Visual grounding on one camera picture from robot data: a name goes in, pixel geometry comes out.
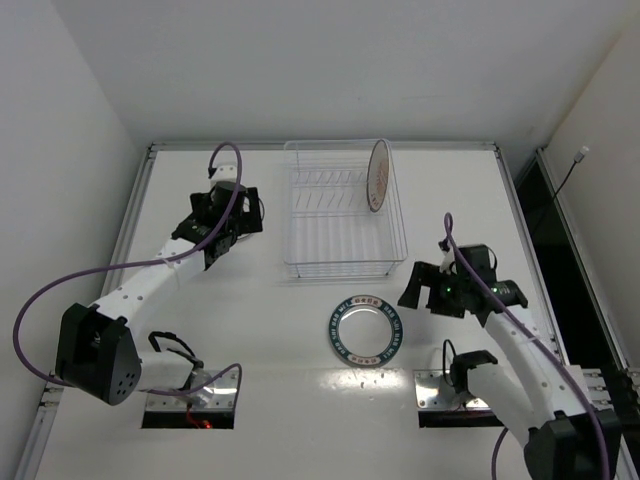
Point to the black cable white plug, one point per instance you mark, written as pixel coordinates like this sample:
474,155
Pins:
577,159

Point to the aluminium table frame rail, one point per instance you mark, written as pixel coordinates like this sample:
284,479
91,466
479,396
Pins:
52,394

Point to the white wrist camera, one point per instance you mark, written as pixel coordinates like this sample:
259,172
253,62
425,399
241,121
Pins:
223,173
448,264

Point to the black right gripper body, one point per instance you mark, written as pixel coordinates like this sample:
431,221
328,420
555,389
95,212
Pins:
435,292

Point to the white wire dish rack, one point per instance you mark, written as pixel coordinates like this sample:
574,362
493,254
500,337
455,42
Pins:
331,233

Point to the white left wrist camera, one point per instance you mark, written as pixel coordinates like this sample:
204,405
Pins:
223,173

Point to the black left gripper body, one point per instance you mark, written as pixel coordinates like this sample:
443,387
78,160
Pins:
251,211

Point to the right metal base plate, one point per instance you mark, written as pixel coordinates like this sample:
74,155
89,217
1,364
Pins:
434,394

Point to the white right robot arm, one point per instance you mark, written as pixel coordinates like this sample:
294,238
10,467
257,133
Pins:
538,400

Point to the metal base plate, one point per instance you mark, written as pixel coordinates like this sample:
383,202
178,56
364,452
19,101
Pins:
216,394
434,394

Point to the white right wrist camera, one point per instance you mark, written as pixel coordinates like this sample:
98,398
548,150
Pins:
448,264

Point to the plate with dark green rim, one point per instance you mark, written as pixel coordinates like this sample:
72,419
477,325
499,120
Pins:
365,331

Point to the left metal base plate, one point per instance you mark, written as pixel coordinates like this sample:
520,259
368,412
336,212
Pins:
216,394

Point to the white plate orange sunburst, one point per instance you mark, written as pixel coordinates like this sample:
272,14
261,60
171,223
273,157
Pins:
378,175

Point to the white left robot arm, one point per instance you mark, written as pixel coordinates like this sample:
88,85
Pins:
97,350

